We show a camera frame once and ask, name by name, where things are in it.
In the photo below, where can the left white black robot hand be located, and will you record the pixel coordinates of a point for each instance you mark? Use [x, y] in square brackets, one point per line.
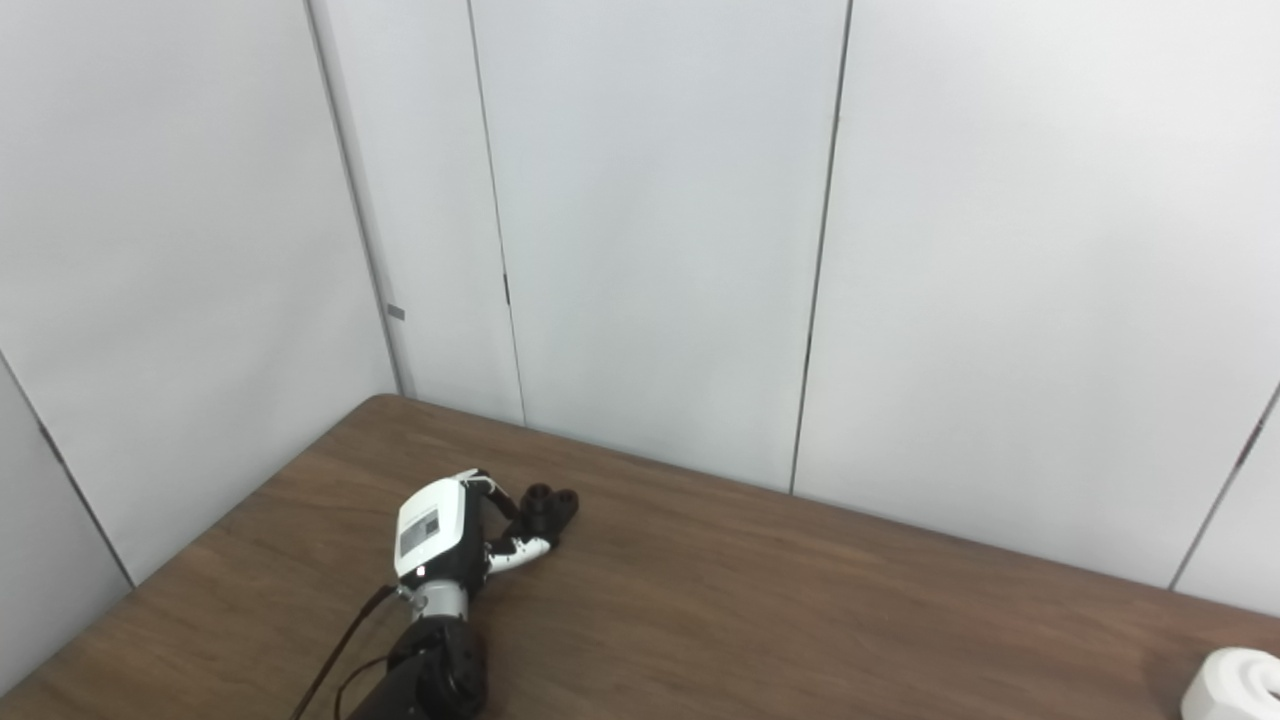
[432, 535]

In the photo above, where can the black flanged holder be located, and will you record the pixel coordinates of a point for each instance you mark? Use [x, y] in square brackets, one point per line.
[548, 508]

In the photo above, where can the round white piece with holes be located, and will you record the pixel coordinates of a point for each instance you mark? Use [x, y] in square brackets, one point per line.
[1235, 688]

